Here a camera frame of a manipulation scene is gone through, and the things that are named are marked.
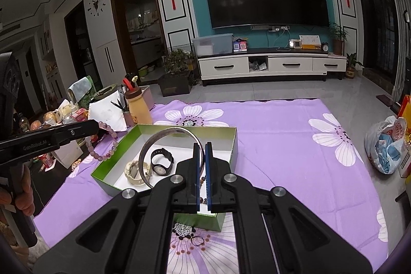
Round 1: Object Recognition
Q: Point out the green cardboard box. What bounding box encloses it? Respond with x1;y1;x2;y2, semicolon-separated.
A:
90;124;237;232

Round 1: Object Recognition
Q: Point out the person's left hand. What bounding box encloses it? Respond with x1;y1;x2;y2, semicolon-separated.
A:
0;163;34;217

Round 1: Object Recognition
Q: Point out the red yogurt cup pack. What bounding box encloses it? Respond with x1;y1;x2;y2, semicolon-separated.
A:
72;109;89;124

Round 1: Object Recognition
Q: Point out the pale pink bead bracelet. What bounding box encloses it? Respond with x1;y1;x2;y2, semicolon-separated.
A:
84;120;119;162

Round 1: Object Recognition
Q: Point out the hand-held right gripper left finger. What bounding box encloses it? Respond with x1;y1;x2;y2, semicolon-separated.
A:
32;142;201;274

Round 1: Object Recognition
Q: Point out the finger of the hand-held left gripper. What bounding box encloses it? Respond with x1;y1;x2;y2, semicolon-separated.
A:
48;119;100;147

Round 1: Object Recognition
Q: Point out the silver metal bangle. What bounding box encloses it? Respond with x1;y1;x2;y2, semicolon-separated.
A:
139;126;206;189

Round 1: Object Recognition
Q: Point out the red handled tool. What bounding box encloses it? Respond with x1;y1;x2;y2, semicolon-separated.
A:
124;73;138;91

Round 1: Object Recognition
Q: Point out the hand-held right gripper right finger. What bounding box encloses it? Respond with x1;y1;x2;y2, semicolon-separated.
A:
205;142;373;274

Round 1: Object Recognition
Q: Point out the white paper sheet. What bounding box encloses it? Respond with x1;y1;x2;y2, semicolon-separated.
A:
87;91;129;132

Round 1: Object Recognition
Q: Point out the purple floral tablecloth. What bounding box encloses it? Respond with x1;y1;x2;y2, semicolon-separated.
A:
34;98;390;274

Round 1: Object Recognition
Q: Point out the small white box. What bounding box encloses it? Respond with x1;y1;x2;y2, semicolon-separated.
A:
53;142;83;169

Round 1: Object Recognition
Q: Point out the white plastic bag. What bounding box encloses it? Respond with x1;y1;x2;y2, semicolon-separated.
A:
365;116;408;174

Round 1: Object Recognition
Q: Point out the white television cabinet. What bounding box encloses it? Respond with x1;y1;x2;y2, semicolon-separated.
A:
197;48;348;87

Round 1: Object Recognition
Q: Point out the green carton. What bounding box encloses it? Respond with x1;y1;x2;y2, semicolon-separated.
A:
79;77;103;109

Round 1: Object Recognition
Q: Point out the clear plastic storage box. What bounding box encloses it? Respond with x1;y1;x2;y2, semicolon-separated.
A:
192;33;234;56

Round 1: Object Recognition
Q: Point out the desk calendar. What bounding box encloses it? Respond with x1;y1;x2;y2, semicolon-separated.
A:
298;35;322;50

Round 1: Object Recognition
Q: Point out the yellow bottle with brown cap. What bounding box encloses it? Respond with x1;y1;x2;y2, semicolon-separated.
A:
125;86;154;125

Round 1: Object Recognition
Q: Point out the bushy potted plant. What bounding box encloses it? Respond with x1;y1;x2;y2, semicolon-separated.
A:
157;49;196;97

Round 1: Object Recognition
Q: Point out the tall potted plant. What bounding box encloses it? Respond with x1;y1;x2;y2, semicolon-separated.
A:
329;22;350;55

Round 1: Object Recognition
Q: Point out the pen holder cup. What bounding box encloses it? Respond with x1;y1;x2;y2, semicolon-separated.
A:
111;84;134;127

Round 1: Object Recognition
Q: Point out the black wall clock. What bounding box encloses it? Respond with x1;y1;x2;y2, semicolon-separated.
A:
88;0;107;17

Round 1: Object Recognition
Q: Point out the small potted plant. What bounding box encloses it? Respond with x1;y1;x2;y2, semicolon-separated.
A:
345;52;363;79

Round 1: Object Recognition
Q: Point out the dark wristwatch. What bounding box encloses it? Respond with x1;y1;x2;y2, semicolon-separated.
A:
150;148;174;176

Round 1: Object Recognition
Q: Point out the cream wristwatch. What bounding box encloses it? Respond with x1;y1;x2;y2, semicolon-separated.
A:
125;160;151;186

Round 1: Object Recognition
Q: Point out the dark sauce bottle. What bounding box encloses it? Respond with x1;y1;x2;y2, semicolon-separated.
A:
17;114;31;133

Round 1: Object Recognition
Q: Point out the yellow and red carton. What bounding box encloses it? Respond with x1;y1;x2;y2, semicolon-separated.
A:
398;95;411;178

